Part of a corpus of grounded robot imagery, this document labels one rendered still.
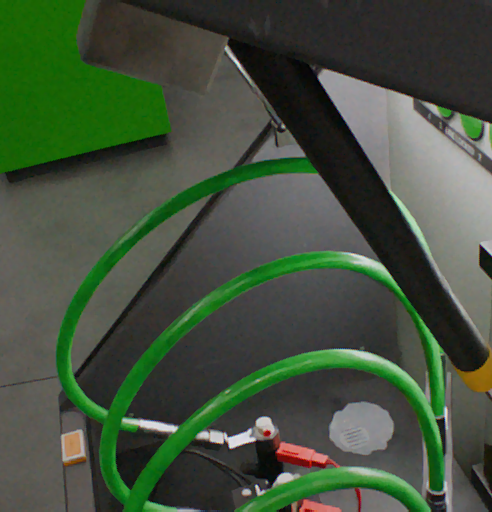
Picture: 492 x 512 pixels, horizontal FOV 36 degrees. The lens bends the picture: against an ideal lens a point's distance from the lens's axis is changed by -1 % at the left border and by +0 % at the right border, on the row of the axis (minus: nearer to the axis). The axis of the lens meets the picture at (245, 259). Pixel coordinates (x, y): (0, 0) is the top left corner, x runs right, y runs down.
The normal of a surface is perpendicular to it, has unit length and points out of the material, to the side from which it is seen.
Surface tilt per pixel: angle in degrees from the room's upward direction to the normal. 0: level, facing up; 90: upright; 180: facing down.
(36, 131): 90
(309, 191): 90
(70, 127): 90
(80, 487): 0
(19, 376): 0
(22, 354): 0
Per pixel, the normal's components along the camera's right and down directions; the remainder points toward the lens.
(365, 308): 0.25, 0.52
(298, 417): -0.15, -0.81
